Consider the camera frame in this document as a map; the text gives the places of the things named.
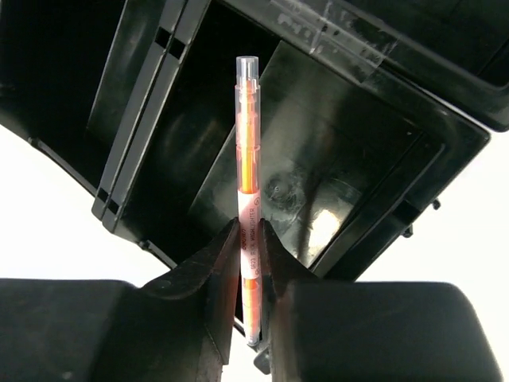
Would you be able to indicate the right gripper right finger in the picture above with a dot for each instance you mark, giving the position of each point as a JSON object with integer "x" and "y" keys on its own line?
{"x": 327, "y": 330}

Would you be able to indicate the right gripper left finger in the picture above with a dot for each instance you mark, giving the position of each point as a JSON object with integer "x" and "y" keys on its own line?
{"x": 177, "y": 327}

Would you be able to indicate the orange slim highlighter pen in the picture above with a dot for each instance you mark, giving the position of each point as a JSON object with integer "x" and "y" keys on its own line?
{"x": 249, "y": 200}

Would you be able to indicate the black compartment organizer tray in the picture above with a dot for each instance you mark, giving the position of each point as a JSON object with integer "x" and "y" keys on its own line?
{"x": 369, "y": 110}

